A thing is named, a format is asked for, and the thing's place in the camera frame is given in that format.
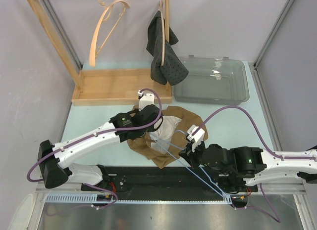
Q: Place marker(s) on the left aluminium frame post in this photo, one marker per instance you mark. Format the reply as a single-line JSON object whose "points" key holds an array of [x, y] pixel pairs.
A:
{"points": [[54, 18]]}

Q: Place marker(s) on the tan cloth garment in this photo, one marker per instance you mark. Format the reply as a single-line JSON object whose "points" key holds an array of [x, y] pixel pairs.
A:
{"points": [[176, 123]]}

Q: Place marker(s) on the aluminium frame post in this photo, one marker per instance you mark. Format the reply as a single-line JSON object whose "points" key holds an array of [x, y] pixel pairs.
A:
{"points": [[54, 18], [273, 33]]}

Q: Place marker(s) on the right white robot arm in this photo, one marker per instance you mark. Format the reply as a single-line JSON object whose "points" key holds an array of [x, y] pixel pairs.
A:
{"points": [[236, 168]]}

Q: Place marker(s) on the right aluminium frame post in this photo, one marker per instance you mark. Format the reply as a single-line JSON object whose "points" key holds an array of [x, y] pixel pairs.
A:
{"points": [[273, 33]]}

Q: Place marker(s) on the light wooden hanger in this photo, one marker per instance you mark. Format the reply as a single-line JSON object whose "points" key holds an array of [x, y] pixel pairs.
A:
{"points": [[98, 40]]}

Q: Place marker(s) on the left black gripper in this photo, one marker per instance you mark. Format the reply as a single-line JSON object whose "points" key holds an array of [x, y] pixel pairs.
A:
{"points": [[150, 128]]}

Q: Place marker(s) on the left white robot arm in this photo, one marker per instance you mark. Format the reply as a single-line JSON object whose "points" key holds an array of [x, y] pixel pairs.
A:
{"points": [[57, 162]]}

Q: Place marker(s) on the clear plastic bin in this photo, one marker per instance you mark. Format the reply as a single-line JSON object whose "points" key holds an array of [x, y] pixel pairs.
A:
{"points": [[213, 81]]}

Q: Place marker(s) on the white slotted cable duct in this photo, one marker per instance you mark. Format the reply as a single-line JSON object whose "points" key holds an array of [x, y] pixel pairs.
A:
{"points": [[98, 198]]}

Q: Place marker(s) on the white rounded object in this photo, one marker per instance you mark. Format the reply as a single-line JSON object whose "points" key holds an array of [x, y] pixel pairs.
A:
{"points": [[23, 213]]}

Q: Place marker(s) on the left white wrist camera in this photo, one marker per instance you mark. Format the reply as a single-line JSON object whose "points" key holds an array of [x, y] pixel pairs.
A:
{"points": [[145, 99]]}

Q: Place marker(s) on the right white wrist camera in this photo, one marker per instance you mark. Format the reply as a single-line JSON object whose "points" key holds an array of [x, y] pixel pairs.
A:
{"points": [[195, 135]]}

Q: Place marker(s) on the blue wire hanger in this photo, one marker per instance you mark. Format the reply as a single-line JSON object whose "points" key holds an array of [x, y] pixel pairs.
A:
{"points": [[201, 174]]}

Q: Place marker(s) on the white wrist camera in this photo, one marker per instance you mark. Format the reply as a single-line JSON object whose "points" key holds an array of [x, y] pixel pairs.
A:
{"points": [[145, 99], [195, 135]]}

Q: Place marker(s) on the dark grey dotted skirt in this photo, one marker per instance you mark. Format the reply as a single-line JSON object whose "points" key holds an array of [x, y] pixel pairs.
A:
{"points": [[166, 67]]}

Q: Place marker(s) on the wooden clothes rack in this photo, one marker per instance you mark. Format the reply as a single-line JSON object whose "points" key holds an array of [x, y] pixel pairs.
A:
{"points": [[105, 86]]}

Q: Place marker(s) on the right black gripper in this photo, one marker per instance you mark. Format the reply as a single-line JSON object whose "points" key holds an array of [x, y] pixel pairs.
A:
{"points": [[189, 156]]}

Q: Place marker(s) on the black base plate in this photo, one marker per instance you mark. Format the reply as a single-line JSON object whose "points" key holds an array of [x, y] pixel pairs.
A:
{"points": [[109, 170]]}

